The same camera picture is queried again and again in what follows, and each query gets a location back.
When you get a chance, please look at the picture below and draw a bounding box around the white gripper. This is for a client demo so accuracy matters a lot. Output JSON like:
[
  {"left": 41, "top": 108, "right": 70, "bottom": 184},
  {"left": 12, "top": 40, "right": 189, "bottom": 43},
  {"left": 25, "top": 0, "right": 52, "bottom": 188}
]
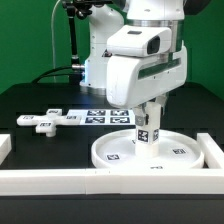
[{"left": 106, "top": 25, "right": 187, "bottom": 126}]

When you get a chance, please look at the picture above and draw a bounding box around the white round table top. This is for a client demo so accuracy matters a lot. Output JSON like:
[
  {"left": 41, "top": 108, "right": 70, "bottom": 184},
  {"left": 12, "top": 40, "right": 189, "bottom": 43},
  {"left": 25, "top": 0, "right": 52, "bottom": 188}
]
[{"left": 91, "top": 129, "right": 204, "bottom": 170}]

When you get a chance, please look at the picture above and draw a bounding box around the white cross-shaped table base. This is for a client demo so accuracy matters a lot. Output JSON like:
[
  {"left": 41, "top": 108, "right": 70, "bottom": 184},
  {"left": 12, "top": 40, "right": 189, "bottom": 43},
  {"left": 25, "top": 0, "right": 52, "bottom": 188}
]
[{"left": 17, "top": 109, "right": 81, "bottom": 137}]

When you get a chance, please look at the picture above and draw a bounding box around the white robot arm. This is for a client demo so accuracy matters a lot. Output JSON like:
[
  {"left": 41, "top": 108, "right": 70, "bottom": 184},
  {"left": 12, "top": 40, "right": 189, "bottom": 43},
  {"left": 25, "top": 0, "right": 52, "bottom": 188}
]
[{"left": 81, "top": 0, "right": 211, "bottom": 126}]

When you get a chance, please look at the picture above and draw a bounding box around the white marker sheet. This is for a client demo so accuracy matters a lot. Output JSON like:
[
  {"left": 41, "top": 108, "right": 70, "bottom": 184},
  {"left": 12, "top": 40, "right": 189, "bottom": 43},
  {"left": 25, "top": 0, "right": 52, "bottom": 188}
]
[{"left": 67, "top": 109, "right": 135, "bottom": 126}]

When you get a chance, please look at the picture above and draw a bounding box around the white obstacle fence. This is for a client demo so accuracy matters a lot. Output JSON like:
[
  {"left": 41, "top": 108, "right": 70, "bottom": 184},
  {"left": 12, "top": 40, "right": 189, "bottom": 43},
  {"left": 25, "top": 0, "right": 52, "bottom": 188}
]
[{"left": 0, "top": 133, "right": 224, "bottom": 196}]

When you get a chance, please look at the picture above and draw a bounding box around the black cable bundle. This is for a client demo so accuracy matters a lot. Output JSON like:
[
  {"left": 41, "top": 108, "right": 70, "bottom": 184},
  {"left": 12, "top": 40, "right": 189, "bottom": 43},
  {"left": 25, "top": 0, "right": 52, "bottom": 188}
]
[{"left": 31, "top": 65, "right": 75, "bottom": 84}]

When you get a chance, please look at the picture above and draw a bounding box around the white thin cable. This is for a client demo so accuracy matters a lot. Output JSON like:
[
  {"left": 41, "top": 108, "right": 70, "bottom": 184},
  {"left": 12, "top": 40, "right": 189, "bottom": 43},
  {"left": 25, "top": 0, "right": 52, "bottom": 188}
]
[{"left": 50, "top": 0, "right": 63, "bottom": 84}]

